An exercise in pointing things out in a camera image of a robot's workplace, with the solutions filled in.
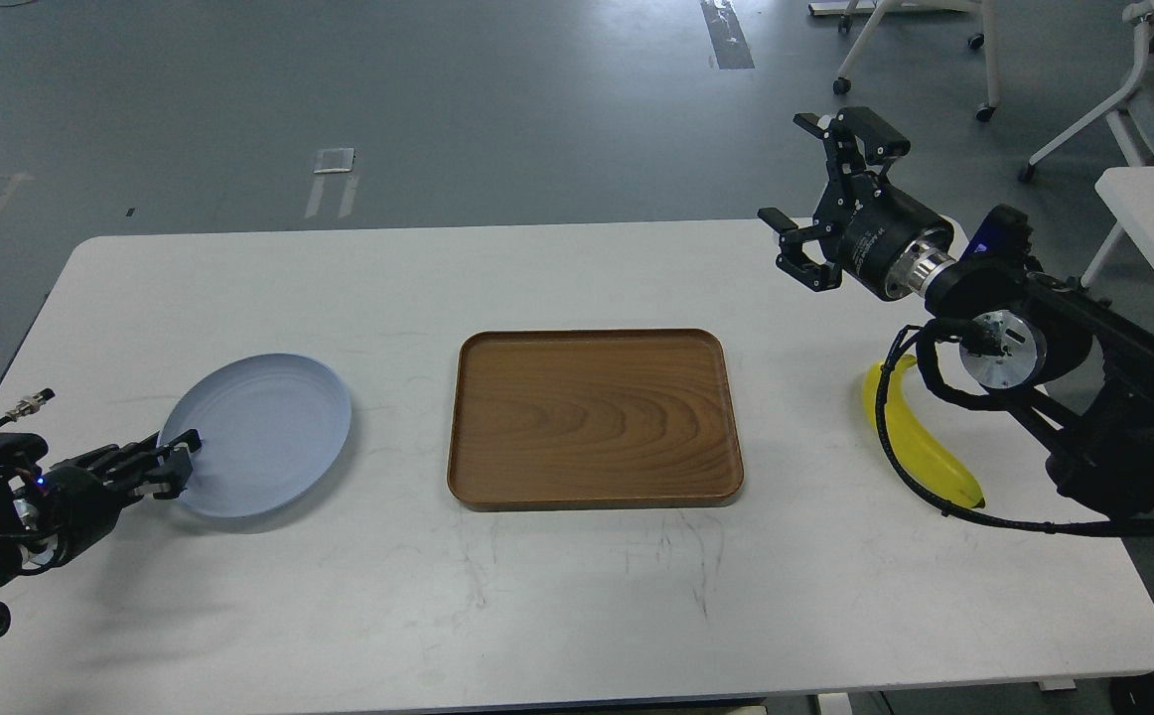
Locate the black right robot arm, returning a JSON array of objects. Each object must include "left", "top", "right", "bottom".
[{"left": 758, "top": 105, "right": 1154, "bottom": 539}]

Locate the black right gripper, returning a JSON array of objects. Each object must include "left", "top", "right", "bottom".
[{"left": 756, "top": 107, "right": 954, "bottom": 302}]

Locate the white rolling chair base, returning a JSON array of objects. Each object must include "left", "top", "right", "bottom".
[{"left": 805, "top": 1, "right": 1002, "bottom": 125}]

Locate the light blue plate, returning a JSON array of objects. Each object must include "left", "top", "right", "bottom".
[{"left": 159, "top": 353, "right": 352, "bottom": 519}]

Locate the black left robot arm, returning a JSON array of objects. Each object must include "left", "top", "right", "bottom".
[{"left": 0, "top": 389, "right": 202, "bottom": 639}]

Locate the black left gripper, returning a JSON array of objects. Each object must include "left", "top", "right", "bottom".
[{"left": 17, "top": 430, "right": 202, "bottom": 567}]

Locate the brown wooden tray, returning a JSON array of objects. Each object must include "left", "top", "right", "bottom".
[{"left": 447, "top": 329, "right": 745, "bottom": 511}]

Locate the yellow banana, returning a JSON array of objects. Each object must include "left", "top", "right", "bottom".
[{"left": 860, "top": 355, "right": 986, "bottom": 509}]

